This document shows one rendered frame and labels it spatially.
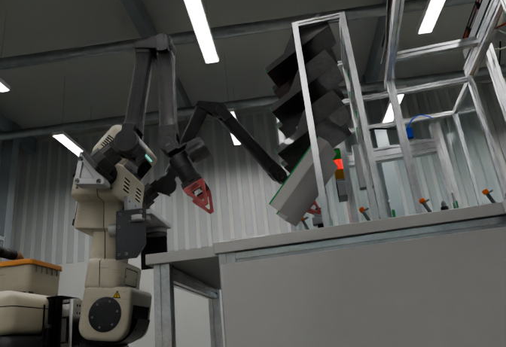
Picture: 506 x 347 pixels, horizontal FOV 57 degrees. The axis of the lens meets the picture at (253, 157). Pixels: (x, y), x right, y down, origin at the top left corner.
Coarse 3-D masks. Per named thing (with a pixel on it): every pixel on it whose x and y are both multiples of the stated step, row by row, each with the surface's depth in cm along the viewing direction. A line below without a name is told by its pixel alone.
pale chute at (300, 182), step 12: (324, 144) 152; (324, 156) 156; (300, 168) 153; (312, 168) 154; (324, 168) 161; (288, 180) 153; (300, 180) 151; (312, 180) 159; (288, 192) 152; (300, 192) 157; (276, 204) 152; (288, 204) 154; (300, 204) 162; (288, 216) 160
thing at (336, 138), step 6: (342, 126) 169; (336, 132) 171; (342, 132) 173; (348, 132) 176; (330, 138) 172; (336, 138) 175; (342, 138) 178; (330, 144) 176; (336, 144) 179; (300, 156) 171; (282, 162) 172; (294, 162) 173; (288, 168) 174
